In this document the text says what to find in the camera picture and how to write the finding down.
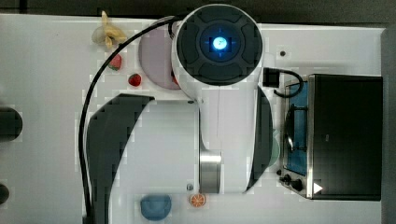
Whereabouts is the peeled toy banana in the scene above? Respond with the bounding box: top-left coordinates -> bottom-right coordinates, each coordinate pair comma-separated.
92,11 -> 127,49

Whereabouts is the black camera box with cable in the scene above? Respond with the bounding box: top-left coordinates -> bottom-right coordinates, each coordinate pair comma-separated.
262,67 -> 304,98

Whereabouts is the red ketchup bottle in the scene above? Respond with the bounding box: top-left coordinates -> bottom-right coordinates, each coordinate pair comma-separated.
171,71 -> 178,85

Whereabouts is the orange slice toy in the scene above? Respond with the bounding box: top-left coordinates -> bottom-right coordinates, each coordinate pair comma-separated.
190,193 -> 206,208

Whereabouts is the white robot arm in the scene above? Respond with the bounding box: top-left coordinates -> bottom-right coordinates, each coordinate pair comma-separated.
86,4 -> 273,224

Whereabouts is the black toaster oven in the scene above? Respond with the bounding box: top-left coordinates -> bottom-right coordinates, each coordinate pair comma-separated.
277,74 -> 383,201

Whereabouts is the dark red toy strawberry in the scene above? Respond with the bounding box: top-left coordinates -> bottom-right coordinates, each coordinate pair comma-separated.
128,74 -> 142,87

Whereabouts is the green round plate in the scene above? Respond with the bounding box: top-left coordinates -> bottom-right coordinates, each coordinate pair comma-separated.
269,129 -> 280,166

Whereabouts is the blue bowl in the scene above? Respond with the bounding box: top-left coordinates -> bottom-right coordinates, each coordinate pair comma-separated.
140,195 -> 172,221

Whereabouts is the pink oval plate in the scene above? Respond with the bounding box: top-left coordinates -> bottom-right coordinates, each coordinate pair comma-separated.
138,27 -> 179,91

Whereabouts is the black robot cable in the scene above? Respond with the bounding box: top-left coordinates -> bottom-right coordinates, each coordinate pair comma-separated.
78,15 -> 181,224

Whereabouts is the pale red toy strawberry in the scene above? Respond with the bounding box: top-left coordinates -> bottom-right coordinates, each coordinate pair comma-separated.
108,54 -> 122,71

